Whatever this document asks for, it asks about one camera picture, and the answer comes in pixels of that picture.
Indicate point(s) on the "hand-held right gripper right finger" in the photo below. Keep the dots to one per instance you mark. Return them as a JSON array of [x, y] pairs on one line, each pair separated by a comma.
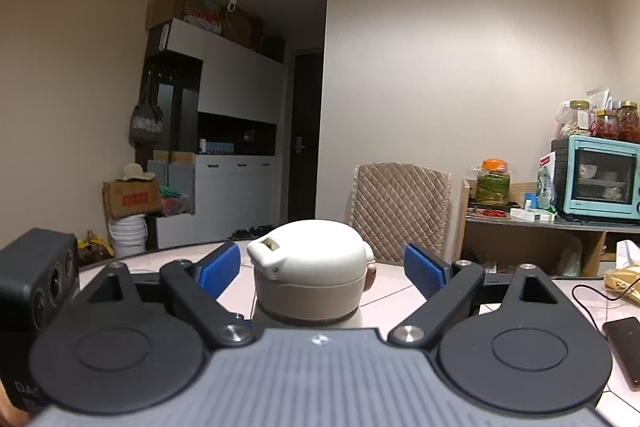
[[425, 269]]

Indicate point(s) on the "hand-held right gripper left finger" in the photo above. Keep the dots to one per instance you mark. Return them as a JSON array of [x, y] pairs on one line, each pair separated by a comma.
[[220, 269]]

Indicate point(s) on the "cream insulated bottle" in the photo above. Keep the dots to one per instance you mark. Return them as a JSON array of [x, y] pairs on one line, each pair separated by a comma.
[[356, 319]]

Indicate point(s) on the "cream bottle cap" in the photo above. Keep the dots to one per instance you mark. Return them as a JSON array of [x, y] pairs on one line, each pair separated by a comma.
[[315, 262]]

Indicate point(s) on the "chair with quilted cover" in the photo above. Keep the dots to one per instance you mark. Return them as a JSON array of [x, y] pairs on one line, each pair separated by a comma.
[[400, 212]]

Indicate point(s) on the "yellow floor toys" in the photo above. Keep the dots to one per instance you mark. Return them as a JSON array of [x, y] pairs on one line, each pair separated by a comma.
[[95, 249]]

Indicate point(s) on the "wooden side shelf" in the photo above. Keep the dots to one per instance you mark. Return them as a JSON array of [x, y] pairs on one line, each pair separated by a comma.
[[500, 239]]

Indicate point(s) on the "red scissors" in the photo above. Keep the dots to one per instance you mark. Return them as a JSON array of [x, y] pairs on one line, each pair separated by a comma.
[[490, 212]]

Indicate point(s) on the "leaning flat boards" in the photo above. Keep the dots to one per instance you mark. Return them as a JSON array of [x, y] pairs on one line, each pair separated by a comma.
[[175, 177]]

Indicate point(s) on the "pickle jar with orange lid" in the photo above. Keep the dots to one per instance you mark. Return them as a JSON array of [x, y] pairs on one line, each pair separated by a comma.
[[493, 184]]

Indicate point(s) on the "cardboard box with red print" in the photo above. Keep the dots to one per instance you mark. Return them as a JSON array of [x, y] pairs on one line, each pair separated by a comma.
[[132, 199]]

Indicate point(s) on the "flat white box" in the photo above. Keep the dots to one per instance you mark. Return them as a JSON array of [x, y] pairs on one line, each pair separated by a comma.
[[532, 214]]

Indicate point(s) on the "small blue box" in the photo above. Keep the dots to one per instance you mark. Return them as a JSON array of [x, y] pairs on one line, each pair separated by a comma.
[[531, 201]]

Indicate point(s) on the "straw hat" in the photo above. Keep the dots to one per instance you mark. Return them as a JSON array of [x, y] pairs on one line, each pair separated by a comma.
[[136, 173]]

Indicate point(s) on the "green and white bag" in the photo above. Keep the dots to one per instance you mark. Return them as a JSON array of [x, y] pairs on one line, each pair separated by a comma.
[[547, 182]]

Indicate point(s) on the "dark door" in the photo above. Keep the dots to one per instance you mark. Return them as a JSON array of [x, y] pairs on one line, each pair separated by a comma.
[[305, 132]]

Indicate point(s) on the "grey hanging bag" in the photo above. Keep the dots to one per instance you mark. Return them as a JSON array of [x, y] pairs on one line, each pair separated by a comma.
[[146, 122]]

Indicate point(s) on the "white and black cabinet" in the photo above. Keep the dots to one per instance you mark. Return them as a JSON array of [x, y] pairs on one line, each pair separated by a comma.
[[240, 77]]

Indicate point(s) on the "teal toaster oven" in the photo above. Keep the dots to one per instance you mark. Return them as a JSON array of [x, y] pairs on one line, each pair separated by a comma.
[[600, 177]]

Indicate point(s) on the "yellow tissue pack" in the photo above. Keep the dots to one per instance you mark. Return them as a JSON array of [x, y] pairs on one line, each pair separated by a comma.
[[625, 279]]

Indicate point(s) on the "glass jar with pale contents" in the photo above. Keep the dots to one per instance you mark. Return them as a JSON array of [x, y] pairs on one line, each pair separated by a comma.
[[579, 119]]

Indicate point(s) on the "black smartphone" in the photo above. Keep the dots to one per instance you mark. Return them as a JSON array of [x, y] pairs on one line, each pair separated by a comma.
[[627, 352]]

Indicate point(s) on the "small jar of red contents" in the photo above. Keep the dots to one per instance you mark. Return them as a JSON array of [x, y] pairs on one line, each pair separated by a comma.
[[606, 124]]

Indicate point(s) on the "plain cardboard box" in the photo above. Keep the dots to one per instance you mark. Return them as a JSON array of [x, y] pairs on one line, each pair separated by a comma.
[[165, 9], [242, 29]]

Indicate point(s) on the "white pouch packet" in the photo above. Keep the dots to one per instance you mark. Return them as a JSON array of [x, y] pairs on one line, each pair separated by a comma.
[[599, 98]]

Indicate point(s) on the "tall jar of red contents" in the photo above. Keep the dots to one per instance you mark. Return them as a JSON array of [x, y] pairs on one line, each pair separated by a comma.
[[628, 122]]

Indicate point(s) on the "white security camera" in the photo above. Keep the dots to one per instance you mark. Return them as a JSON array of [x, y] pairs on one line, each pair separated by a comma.
[[231, 4]]

